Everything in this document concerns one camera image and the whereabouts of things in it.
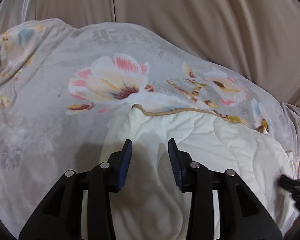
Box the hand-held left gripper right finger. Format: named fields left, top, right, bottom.
left=167, top=138, right=283, bottom=240

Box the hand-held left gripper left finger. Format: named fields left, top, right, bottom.
left=19, top=138, right=133, bottom=240

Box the beige curtain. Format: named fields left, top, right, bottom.
left=36, top=0, right=300, bottom=105

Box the grey floral blanket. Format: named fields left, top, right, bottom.
left=0, top=17, right=300, bottom=240

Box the grey fleece blanket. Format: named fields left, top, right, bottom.
left=280, top=102, right=300, bottom=143

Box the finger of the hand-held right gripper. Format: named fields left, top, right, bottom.
left=278, top=175, right=300, bottom=193

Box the cream quilted jacket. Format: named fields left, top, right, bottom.
left=81, top=104, right=300, bottom=240

